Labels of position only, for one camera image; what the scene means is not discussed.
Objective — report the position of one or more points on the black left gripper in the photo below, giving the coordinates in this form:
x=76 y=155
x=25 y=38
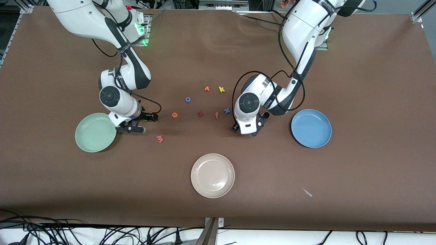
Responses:
x=236 y=122

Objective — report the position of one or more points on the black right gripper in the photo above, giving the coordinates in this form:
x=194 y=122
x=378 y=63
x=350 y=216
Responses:
x=144 y=116

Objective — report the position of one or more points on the pink foam letter w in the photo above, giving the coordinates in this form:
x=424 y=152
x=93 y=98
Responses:
x=160 y=139

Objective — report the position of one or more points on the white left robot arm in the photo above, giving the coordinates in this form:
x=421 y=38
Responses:
x=299 y=27

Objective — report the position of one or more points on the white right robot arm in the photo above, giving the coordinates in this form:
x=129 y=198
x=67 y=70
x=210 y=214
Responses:
x=78 y=17

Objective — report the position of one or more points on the beige plate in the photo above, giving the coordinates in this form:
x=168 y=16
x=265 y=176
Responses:
x=212 y=175

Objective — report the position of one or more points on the green plate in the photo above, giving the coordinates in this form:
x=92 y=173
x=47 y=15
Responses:
x=93 y=134

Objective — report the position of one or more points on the blue plate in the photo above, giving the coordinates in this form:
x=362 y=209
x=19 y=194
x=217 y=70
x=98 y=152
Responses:
x=311 y=128

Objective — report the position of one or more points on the small white paper scrap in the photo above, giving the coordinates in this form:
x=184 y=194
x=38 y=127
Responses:
x=308 y=193

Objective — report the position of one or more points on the grey table support strut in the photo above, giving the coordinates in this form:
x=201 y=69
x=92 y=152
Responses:
x=207 y=236

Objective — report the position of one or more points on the orange patterned object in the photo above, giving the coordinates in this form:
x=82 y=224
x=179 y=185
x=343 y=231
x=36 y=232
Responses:
x=287 y=3

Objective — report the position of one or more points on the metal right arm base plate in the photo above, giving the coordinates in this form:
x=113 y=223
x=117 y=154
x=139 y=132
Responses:
x=147 y=34

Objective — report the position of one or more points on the metal table edge bracket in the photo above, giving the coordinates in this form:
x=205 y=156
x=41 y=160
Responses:
x=220 y=223

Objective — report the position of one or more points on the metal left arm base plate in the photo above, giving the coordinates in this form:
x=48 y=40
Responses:
x=323 y=48

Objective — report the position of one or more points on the grey metal frame bar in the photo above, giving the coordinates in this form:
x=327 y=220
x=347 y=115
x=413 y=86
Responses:
x=223 y=5

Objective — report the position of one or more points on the aluminium frame profile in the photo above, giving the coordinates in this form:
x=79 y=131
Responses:
x=416 y=17
x=26 y=9

